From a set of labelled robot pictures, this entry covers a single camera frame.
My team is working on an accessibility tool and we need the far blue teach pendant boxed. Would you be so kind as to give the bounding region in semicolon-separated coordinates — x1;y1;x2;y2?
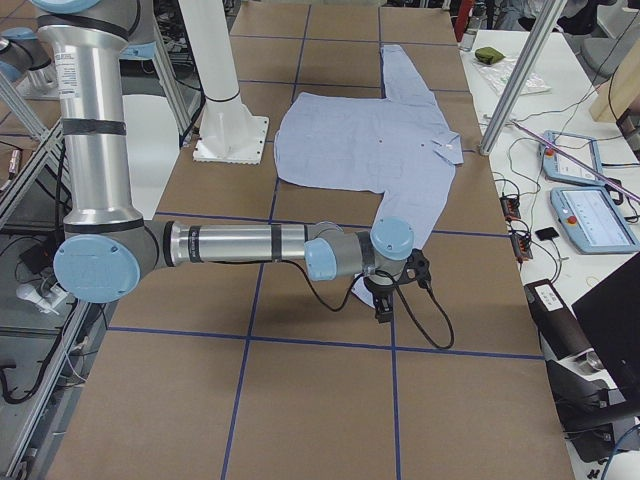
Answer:
539;130;609;189

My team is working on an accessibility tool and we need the clear plastic bag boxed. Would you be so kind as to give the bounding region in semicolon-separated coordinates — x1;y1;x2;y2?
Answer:
475;55;552;96

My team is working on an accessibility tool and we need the blue teach pendant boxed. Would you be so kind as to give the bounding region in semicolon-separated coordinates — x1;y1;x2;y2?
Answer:
539;130;609;189
550;186;639;254

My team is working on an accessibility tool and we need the green cloth pouch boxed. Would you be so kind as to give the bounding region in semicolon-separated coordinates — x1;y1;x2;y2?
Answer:
474;46;505;65

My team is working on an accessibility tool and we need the black label printer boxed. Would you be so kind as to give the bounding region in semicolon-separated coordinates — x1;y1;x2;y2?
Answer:
524;279;593;359

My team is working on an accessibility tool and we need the aluminium frame post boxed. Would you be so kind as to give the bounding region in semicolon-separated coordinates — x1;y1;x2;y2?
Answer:
478;1;566;156

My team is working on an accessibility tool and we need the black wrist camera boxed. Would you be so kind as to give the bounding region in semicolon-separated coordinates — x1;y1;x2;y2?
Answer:
400;249;432;292

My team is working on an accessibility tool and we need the reacher grabber stick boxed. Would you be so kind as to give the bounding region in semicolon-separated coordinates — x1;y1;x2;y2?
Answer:
510;119;640;203

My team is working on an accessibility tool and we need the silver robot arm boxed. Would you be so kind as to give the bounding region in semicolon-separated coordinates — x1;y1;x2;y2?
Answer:
36;1;417;323
1;27;52;82

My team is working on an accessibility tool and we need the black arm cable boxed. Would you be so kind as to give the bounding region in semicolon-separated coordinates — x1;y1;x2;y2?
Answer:
279;259;456;350

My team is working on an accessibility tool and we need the clear water bottle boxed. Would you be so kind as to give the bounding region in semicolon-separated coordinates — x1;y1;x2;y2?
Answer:
459;1;487;52

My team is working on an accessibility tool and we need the orange circuit board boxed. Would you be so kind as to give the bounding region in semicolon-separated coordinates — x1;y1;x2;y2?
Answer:
500;196;521;221
509;231;533;264

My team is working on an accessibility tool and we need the near blue teach pendant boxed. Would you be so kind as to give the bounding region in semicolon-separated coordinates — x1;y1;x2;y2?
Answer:
550;186;639;254

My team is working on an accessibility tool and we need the white camera stand pedestal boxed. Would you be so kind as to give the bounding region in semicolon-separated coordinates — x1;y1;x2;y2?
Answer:
179;0;269;165

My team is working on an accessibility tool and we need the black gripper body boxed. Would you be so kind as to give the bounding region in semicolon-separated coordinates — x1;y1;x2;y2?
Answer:
365;277;395;311

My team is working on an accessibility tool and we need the black computer monitor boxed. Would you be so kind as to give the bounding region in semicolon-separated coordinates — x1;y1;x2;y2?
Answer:
572;255;639;398

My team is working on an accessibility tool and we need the white power strip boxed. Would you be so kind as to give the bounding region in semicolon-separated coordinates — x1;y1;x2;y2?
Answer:
16;284;69;315

